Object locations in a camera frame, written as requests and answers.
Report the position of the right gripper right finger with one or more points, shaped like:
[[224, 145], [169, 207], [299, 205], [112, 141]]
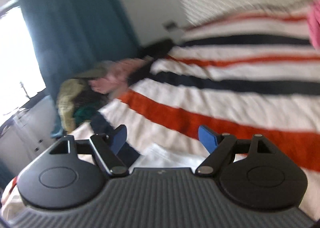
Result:
[[230, 156]]

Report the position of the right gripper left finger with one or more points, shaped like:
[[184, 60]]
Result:
[[102, 147]]

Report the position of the white knit sweater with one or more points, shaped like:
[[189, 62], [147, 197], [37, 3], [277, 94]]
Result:
[[156, 156]]

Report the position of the dark green garment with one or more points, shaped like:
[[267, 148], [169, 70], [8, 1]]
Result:
[[83, 114]]

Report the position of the pink garment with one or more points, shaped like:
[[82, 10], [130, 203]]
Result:
[[115, 81]]

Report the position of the olive grey garment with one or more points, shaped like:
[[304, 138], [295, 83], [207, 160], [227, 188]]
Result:
[[98, 71]]

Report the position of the striped bed blanket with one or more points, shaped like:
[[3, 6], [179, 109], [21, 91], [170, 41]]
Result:
[[249, 73]]

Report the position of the teal curtain right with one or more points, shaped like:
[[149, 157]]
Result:
[[71, 36]]

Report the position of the pink cloth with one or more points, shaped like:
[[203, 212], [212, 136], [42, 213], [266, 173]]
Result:
[[314, 24]]

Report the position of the window with dark frame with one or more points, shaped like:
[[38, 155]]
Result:
[[20, 73]]

